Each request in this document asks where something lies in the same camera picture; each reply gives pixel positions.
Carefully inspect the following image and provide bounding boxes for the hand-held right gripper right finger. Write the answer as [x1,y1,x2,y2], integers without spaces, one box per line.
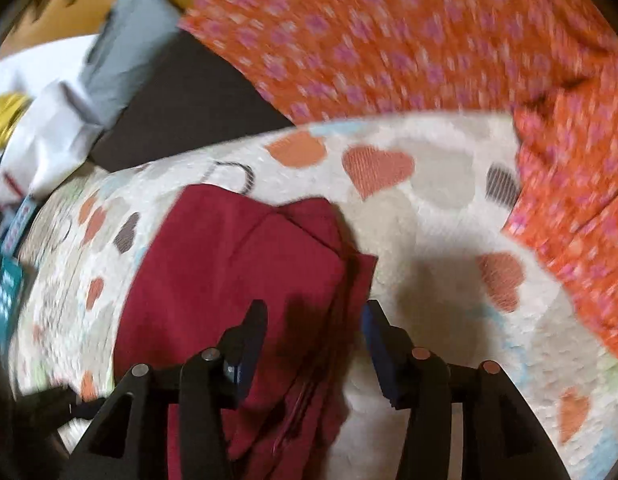
[361,300,572,480]

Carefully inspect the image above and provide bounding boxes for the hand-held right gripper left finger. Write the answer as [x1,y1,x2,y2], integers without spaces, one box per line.
[59,300,268,480]

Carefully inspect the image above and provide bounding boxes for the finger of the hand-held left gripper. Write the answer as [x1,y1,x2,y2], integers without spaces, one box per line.
[31,389,107,421]

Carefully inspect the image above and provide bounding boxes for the dark red garment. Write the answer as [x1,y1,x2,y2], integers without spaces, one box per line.
[114,184,378,480]

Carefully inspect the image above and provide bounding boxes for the teal patterned cloth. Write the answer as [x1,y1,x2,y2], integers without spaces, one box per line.
[0,255,26,346]

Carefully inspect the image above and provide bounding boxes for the heart print quilt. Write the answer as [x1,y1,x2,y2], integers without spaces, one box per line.
[9,112,618,480]

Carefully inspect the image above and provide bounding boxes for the blue printed strip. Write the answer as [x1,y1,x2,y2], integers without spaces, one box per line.
[6,197,40,253]

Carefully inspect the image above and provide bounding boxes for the dark brown cushion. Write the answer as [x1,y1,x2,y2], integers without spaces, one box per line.
[91,30,294,173]

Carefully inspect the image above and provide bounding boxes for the white paper bag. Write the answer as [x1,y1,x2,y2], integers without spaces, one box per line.
[0,35,117,200]

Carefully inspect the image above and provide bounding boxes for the yellow shiny packet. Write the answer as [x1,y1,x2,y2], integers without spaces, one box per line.
[0,92,33,147]

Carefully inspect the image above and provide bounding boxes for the orange floral cloth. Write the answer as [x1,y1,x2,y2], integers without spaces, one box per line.
[179,0,618,361]

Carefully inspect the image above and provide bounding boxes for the grey pillow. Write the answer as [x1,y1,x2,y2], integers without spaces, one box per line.
[81,0,183,126]

